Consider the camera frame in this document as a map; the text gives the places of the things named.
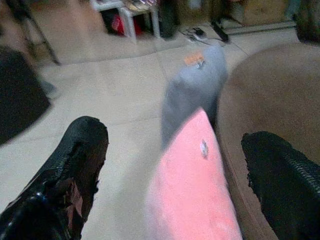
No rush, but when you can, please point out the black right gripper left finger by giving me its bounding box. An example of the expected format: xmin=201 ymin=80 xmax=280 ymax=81
xmin=0 ymin=115 xmax=110 ymax=240

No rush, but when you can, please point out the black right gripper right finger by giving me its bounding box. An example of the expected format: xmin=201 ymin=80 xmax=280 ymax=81
xmin=240 ymin=131 xmax=320 ymax=240

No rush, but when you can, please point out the pink fluffy pillow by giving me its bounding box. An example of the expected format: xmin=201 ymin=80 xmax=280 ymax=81
xmin=146 ymin=107 xmax=244 ymax=240

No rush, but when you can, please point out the grey pillow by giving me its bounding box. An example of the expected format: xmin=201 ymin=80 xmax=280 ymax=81
xmin=160 ymin=42 xmax=229 ymax=151

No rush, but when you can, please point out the black floor bar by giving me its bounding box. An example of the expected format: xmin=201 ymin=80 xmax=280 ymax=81
xmin=210 ymin=19 xmax=230 ymax=43

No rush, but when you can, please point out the black round cushion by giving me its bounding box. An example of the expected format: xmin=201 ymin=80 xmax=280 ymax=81
xmin=0 ymin=46 xmax=52 ymax=146

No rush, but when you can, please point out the black metal stand leg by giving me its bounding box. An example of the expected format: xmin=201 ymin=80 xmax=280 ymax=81
xmin=7 ymin=0 xmax=62 ymax=66

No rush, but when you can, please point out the white plastic shelf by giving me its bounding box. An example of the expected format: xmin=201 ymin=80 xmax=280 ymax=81
xmin=89 ymin=0 xmax=162 ymax=45

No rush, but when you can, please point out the orange paper tag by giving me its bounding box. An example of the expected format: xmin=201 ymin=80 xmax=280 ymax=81
xmin=183 ymin=51 xmax=205 ymax=66

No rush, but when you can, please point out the black power strip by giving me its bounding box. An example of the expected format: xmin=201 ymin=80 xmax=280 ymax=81
xmin=183 ymin=26 xmax=210 ymax=43

